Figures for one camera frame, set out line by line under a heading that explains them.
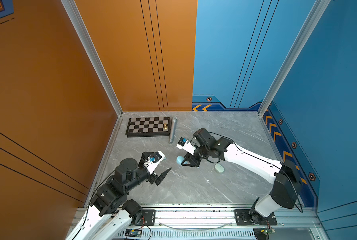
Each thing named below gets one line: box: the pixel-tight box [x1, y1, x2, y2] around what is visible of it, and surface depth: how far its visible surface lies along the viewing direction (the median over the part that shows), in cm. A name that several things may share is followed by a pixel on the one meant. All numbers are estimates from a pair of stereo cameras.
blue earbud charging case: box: [176, 155, 185, 165], surface depth 76 cm
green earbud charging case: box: [214, 163, 225, 173], surface depth 91 cm
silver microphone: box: [169, 117, 178, 144], surface depth 111 cm
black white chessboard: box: [125, 116, 171, 138], surface depth 108 cm
